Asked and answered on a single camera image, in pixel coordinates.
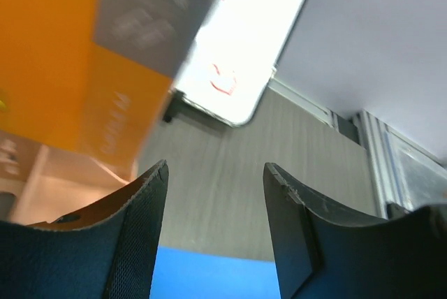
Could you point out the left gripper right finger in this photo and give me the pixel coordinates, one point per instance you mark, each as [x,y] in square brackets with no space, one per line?
[324,249]

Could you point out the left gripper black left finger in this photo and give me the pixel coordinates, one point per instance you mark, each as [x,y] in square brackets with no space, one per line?
[104,250]

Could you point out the light blue thin folder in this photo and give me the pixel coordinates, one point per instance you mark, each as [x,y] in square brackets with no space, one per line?
[186,274]

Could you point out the orange desk file organizer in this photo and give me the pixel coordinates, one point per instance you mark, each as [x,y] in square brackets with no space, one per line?
[41,183]

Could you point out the orange folder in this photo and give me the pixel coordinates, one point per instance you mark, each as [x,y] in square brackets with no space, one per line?
[92,76]

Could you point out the white dry-erase board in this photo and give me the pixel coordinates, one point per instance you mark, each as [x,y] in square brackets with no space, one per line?
[233,57]

